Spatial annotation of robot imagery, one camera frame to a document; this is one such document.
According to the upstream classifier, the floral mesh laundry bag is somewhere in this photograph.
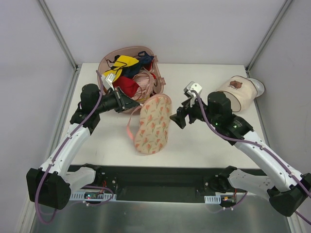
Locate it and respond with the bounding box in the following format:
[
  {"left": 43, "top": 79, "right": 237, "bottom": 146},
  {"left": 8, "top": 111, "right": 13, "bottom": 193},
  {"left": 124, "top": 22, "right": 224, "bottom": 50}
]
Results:
[{"left": 126, "top": 94, "right": 172, "bottom": 155}]

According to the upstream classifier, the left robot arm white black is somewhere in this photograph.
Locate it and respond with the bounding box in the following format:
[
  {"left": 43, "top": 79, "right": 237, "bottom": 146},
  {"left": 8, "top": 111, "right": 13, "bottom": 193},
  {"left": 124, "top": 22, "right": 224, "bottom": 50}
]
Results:
[{"left": 26, "top": 83, "right": 140, "bottom": 210}]

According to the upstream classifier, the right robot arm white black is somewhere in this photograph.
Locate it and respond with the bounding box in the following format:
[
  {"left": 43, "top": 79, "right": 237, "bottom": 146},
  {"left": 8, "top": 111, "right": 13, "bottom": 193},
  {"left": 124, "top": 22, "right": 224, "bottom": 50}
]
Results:
[{"left": 170, "top": 91, "right": 311, "bottom": 217}]

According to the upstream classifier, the red bra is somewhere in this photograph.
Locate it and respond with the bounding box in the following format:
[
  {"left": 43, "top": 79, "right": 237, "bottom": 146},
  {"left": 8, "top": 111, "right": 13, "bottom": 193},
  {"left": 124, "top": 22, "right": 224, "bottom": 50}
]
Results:
[{"left": 113, "top": 76, "right": 139, "bottom": 98}]

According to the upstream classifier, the pink satin bra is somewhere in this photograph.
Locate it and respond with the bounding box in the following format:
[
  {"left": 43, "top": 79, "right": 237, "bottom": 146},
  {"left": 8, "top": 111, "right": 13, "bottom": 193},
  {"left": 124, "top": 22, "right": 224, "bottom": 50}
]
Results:
[{"left": 132, "top": 72, "right": 155, "bottom": 102}]

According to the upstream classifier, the navy blue bra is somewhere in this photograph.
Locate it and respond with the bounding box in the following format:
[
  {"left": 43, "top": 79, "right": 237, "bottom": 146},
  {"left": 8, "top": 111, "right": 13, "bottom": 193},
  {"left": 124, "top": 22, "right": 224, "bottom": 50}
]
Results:
[{"left": 121, "top": 51, "right": 154, "bottom": 79}]

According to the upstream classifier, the yellow bra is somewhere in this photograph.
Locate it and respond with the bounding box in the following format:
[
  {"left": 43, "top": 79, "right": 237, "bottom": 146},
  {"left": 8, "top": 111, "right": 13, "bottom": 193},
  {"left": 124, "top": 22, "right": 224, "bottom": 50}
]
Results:
[{"left": 102, "top": 55, "right": 138, "bottom": 81}]

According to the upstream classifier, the cream bear laundry bag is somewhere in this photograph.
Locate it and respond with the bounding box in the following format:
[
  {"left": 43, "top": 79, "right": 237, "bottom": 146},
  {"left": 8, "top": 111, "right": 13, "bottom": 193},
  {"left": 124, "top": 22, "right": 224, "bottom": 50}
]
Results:
[{"left": 216, "top": 75, "right": 258, "bottom": 112}]

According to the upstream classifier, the pink plastic basket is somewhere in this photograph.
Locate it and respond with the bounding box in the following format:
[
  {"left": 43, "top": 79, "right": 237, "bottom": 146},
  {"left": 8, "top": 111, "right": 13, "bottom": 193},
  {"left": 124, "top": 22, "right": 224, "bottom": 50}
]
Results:
[{"left": 98, "top": 46, "right": 166, "bottom": 104}]

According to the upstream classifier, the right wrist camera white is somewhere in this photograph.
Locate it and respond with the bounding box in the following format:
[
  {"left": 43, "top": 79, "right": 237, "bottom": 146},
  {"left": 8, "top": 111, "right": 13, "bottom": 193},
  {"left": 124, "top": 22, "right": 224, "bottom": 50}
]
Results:
[{"left": 184, "top": 81, "right": 202, "bottom": 107}]

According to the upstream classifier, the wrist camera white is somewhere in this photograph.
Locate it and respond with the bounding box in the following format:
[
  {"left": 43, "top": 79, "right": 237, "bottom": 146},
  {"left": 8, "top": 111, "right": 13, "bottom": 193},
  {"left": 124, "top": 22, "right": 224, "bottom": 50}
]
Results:
[
  {"left": 184, "top": 81, "right": 202, "bottom": 107},
  {"left": 102, "top": 73, "right": 116, "bottom": 90}
]

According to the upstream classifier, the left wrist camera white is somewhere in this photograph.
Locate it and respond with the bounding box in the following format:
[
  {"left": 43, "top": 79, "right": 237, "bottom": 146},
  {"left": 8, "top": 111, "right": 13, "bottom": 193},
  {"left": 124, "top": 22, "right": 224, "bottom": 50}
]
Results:
[{"left": 102, "top": 73, "right": 116, "bottom": 90}]

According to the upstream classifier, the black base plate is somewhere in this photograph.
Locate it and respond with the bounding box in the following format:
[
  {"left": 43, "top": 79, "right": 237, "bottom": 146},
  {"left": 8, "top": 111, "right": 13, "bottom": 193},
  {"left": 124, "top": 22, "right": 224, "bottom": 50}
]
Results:
[{"left": 85, "top": 166, "right": 222, "bottom": 203}]

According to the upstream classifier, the right white cable duct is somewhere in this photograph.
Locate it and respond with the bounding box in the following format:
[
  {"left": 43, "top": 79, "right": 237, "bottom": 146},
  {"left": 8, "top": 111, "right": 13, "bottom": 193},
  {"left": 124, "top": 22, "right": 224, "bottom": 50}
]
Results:
[{"left": 204, "top": 195, "right": 236, "bottom": 204}]

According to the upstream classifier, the white cable duct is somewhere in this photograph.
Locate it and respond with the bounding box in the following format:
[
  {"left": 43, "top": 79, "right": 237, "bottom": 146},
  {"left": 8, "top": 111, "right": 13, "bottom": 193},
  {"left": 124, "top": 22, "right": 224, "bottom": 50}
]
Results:
[
  {"left": 204, "top": 195, "right": 236, "bottom": 204},
  {"left": 69, "top": 191, "right": 117, "bottom": 201}
]

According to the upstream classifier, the left white cable duct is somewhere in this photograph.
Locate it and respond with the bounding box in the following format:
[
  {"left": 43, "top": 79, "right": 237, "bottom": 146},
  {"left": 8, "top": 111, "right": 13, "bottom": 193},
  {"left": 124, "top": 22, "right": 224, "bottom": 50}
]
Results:
[{"left": 69, "top": 191, "right": 117, "bottom": 201}]

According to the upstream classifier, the left aluminium frame post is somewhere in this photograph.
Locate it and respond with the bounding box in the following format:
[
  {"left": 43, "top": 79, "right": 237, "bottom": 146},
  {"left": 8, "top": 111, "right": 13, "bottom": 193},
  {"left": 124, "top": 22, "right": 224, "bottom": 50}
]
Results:
[{"left": 36, "top": 0, "right": 79, "bottom": 71}]

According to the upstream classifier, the aluminium frame post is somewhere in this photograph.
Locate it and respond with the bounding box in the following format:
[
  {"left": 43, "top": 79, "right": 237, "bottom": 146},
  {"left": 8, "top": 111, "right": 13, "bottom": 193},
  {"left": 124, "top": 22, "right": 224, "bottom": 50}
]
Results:
[
  {"left": 36, "top": 0, "right": 79, "bottom": 71},
  {"left": 245, "top": 0, "right": 294, "bottom": 75}
]

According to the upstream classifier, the right aluminium frame post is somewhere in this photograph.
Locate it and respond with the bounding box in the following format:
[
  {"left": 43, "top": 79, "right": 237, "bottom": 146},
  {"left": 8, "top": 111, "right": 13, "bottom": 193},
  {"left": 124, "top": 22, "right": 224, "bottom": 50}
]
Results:
[{"left": 245, "top": 0, "right": 294, "bottom": 75}]

